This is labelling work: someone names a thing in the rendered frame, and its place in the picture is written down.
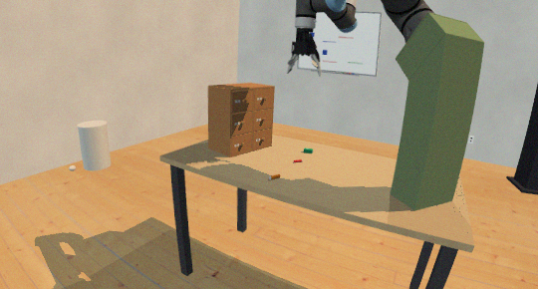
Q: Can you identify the brown wooden chest of drawers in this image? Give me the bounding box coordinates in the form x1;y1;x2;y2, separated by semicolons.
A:
208;83;275;157

